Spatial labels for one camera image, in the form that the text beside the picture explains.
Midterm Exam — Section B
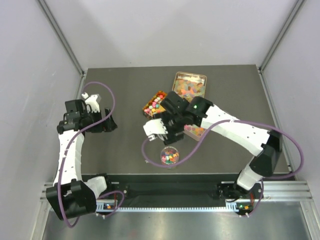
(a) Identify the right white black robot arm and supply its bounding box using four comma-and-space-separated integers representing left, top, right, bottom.
158, 91, 283, 199

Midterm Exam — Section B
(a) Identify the clear plastic jar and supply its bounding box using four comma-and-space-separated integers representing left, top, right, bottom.
160, 146, 180, 166

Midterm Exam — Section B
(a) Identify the pink tin of bright gummies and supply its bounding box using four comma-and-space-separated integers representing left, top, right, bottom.
184, 125, 205, 142

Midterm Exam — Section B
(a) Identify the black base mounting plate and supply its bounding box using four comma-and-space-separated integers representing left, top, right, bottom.
107, 181, 262, 200

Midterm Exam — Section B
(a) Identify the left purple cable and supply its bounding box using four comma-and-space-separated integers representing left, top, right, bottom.
57, 81, 126, 228

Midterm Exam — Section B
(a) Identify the purple cable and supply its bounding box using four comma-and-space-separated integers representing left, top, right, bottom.
57, 81, 126, 228
141, 119, 305, 217

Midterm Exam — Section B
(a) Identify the gold tin of star candies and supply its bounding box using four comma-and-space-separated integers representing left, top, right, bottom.
142, 90, 167, 120

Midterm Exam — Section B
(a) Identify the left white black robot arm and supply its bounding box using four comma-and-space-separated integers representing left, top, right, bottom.
45, 94, 118, 220

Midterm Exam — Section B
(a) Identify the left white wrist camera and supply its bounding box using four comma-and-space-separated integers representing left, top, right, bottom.
81, 92, 101, 113

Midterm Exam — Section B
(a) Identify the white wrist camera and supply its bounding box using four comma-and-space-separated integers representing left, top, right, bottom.
143, 118, 168, 142
81, 92, 101, 113

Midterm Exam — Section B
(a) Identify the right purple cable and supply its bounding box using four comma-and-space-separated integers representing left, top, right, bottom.
141, 119, 305, 217

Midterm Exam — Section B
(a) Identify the gold tin of pastel gummies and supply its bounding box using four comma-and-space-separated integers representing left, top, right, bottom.
172, 71, 207, 102

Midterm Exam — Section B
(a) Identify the aluminium front rail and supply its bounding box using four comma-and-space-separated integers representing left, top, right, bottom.
39, 181, 315, 213

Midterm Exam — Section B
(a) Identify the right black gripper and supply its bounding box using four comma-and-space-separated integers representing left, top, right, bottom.
152, 111, 186, 146

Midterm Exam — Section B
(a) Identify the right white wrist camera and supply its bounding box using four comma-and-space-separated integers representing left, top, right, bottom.
143, 118, 168, 142

